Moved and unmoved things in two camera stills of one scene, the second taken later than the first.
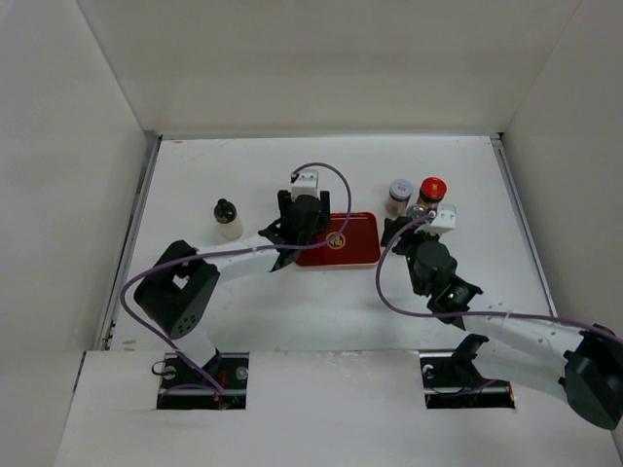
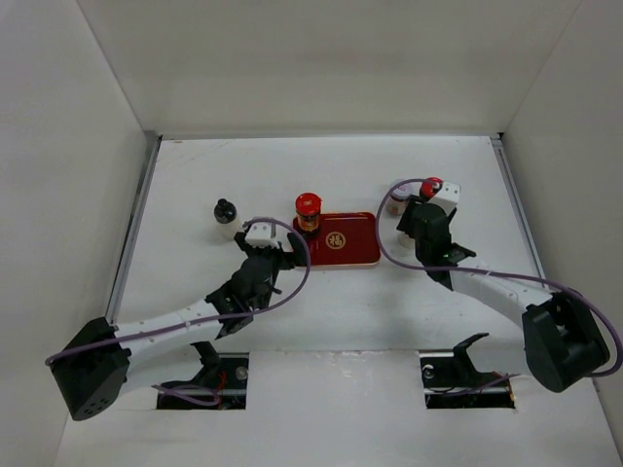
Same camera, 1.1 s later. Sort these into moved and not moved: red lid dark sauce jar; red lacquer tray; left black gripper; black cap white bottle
Moved: left black gripper
Not moved: black cap white bottle; red lid dark sauce jar; red lacquer tray
